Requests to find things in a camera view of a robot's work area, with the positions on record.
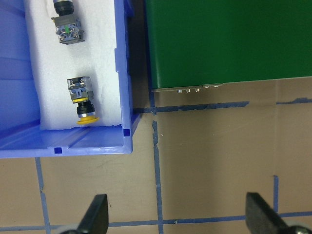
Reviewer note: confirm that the white foam pad source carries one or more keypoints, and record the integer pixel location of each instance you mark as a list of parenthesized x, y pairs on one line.
[(54, 63)]

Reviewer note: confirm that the yellow mushroom push button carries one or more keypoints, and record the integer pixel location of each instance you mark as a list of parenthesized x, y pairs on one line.
[(81, 93)]

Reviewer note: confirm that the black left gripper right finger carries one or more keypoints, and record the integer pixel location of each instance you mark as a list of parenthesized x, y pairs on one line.
[(262, 219)]

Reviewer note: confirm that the blue plastic source bin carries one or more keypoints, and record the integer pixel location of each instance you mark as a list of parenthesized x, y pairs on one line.
[(20, 133)]

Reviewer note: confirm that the green conveyor belt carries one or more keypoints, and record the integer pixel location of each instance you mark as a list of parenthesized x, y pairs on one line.
[(193, 43)]

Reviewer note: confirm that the red mushroom push button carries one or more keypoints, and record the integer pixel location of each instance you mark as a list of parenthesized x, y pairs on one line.
[(68, 26)]

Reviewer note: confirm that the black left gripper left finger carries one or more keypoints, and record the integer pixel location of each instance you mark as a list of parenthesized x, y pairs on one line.
[(96, 218)]

